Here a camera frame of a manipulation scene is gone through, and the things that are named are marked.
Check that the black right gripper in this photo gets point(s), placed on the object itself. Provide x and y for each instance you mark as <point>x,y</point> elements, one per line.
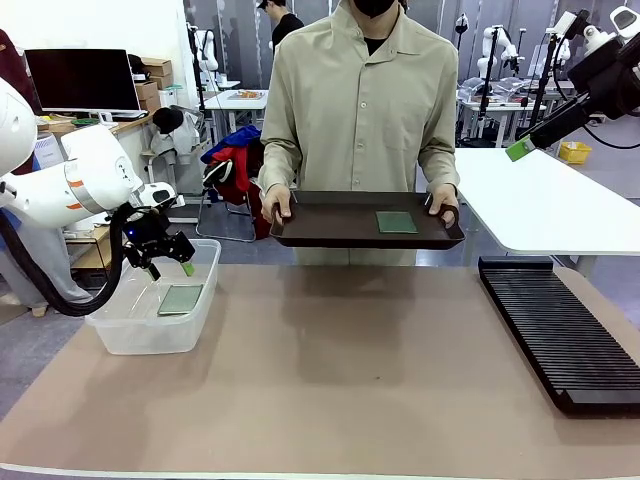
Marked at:
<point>610,80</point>

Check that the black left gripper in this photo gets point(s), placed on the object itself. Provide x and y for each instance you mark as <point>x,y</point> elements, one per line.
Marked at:
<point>150,235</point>

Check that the green square PCB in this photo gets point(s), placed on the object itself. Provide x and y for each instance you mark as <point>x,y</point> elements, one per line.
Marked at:
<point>181,299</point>
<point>397,223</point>

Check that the dark brown serving tray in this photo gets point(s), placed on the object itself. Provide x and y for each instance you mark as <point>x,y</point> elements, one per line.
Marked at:
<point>340,225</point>

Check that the person's left forearm beige sleeve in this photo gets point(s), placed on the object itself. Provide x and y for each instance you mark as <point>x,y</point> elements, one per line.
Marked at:
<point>439,167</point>

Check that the person's right forearm beige sleeve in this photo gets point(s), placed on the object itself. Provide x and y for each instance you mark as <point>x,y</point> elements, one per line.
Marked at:
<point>279,170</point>

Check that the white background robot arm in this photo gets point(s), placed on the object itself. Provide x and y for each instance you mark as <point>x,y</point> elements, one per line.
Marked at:
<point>507,47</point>
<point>210,50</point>
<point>563,50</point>

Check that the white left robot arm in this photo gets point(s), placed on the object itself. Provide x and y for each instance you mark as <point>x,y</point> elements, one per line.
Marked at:
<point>90,170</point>

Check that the person's right hand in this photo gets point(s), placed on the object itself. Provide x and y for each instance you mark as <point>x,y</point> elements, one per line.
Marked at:
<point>276,202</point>

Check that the person's left hand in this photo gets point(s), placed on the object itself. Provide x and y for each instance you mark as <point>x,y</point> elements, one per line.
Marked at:
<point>442,200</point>

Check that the yellow plastic bin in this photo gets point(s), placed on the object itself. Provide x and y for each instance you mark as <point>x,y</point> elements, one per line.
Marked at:
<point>575,153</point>

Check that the black tripod pole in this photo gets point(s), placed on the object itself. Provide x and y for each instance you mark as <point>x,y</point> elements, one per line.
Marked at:
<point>545,85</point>

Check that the white background table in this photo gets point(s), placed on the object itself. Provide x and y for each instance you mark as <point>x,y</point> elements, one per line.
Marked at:
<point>500,107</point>
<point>235,105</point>

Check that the clear plastic storage box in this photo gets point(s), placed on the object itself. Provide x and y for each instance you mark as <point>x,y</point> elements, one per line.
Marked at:
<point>150,340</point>

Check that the large white table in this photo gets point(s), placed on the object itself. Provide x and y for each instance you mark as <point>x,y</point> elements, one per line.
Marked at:
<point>540,200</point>

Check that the wood-topped white desk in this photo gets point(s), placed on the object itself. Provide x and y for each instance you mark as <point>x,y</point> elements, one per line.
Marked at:
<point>142,145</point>

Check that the red and blue clothes pile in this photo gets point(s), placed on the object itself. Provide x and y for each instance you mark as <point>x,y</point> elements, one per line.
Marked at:
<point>235,150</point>

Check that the grey white garment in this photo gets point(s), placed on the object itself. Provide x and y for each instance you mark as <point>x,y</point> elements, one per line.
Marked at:
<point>192,135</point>

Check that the black stand with white lamp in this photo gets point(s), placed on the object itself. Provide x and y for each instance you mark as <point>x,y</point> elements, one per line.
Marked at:
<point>461,25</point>

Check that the black cap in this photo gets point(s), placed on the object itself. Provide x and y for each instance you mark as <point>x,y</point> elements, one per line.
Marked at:
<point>167,120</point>

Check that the cardboard box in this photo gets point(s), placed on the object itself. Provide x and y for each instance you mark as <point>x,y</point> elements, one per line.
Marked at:
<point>151,105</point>
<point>157,67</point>
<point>147,90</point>

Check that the white air purifier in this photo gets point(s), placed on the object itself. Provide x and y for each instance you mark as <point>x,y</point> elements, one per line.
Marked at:
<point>47,152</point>

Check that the green flat item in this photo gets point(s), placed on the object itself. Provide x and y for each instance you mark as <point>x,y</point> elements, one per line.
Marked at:
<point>87,121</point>

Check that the tray of orange items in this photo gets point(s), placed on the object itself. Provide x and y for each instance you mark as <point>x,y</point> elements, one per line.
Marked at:
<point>250,94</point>

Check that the person torso beige shirt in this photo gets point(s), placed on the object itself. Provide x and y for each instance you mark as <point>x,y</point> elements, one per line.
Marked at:
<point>360,115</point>

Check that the brown table mat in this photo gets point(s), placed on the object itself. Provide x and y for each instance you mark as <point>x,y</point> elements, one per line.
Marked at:
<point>320,400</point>

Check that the black slotted PCB rack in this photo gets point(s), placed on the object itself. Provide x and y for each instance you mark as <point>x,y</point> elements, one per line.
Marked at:
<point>550,325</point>

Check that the black computer monitor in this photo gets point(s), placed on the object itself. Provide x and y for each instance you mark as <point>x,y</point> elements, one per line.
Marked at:
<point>82,80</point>

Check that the black face mask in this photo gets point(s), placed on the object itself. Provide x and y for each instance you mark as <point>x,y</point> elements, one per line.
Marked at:
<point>375,7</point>

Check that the bystander in black shirt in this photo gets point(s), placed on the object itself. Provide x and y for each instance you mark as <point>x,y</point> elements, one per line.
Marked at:
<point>287,27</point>

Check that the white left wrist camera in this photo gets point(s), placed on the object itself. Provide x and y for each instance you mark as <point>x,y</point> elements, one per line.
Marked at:
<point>177,201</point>

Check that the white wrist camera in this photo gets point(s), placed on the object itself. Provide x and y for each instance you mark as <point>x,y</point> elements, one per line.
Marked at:
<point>562,22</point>
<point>177,201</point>

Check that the black camera stand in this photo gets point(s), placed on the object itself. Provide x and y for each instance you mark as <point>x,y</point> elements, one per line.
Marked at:
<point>484,95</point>

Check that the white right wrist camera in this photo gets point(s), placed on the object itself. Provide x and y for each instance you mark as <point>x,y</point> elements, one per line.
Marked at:
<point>562,22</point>

